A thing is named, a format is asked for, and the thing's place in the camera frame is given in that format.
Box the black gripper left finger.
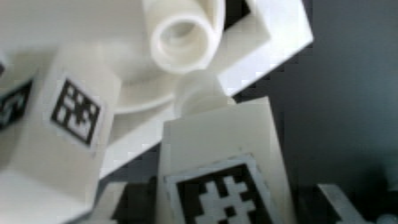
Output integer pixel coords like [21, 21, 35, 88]
[76, 175, 160, 224]

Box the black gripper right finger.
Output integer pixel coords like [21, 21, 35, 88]
[296, 183, 375, 224]

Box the white round stool seat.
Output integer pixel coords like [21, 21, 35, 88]
[97, 0, 225, 114]

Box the white stool leg with tags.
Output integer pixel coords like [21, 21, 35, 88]
[0, 52, 33, 132]

